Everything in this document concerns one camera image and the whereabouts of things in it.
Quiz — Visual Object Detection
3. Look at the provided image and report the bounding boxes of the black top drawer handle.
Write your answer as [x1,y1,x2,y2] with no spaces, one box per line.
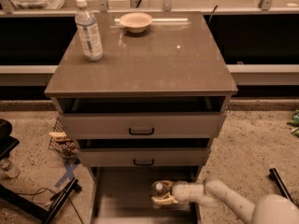
[128,127,155,135]

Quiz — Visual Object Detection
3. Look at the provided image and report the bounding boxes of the labelled water bottle on counter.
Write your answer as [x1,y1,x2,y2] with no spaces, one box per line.
[75,0,104,61]

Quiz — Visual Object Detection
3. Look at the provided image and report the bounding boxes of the top grey drawer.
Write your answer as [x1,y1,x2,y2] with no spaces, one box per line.
[58,113,226,139]

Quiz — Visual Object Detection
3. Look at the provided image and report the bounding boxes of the white paper bowl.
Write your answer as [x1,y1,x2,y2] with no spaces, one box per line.
[120,12,153,34]

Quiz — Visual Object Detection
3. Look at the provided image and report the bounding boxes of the clear water bottle white cap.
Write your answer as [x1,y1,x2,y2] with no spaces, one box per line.
[150,182,168,208]

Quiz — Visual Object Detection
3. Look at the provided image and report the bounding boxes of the grey drawer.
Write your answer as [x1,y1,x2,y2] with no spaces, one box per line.
[78,147,210,167]
[58,113,226,139]

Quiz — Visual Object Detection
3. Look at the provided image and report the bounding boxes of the black wire basket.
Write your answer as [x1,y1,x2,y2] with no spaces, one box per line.
[49,120,78,160]

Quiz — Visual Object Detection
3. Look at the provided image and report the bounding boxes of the water bottle on floor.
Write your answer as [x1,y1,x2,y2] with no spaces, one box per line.
[0,158,20,178]

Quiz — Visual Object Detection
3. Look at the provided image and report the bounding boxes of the black cable on floor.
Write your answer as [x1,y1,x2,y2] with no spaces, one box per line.
[12,188,85,224]

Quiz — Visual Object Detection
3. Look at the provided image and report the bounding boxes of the black drawer handle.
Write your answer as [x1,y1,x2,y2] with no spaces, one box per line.
[133,159,155,166]
[128,127,155,135]

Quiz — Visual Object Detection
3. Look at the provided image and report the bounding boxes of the middle grey drawer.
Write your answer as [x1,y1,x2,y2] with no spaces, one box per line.
[78,147,210,167]

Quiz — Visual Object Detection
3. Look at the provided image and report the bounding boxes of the bottom open drawer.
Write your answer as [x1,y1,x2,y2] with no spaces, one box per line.
[90,166,201,224]

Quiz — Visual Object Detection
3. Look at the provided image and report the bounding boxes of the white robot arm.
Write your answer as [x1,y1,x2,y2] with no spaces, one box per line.
[151,177,299,224]

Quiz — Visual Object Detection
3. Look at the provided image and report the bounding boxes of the snack packet in basket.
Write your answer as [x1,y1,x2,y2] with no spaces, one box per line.
[50,132,75,151]

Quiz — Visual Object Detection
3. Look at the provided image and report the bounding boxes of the black bar right floor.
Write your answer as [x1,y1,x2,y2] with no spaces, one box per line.
[269,168,293,202]

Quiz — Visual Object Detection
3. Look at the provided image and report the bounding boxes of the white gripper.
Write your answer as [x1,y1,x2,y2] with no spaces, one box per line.
[151,180,204,205]

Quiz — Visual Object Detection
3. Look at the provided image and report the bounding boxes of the grey drawer cabinet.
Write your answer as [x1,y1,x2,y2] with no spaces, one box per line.
[46,12,237,220]

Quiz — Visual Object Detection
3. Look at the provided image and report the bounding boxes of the green snack packets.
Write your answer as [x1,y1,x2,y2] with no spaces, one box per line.
[287,109,299,137]

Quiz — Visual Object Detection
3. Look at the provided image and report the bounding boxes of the black stand leg left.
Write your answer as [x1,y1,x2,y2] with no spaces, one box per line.
[0,178,80,224]

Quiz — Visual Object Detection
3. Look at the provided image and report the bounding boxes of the black middle drawer handle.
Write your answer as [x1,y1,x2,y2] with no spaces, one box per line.
[133,159,155,166]

